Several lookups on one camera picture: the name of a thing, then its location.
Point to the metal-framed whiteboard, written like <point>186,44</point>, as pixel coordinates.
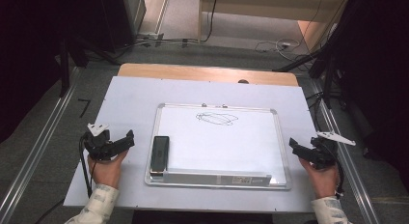
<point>225,146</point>

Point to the black metal stand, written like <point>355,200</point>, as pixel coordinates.
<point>328,82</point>
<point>64,72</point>

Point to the wooden table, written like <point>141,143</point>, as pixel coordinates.
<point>199,72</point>

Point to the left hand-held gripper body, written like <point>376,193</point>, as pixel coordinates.
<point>96,143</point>

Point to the power strip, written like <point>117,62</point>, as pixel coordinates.
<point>151,35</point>

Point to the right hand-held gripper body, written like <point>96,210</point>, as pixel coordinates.
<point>326,150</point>

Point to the metal floor rail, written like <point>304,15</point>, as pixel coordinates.
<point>41,137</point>
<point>347,166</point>

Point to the light wooden furniture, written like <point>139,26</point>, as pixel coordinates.
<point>273,6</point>

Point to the person's left hand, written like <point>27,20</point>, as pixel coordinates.
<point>107,171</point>

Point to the person's right hand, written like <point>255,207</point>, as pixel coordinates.
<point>321,182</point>

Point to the black cabinet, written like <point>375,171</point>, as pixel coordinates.
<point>119,18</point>

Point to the white table cover board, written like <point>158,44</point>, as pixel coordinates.
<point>128,101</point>

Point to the black whiteboard eraser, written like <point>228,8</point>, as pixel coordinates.
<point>159,153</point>

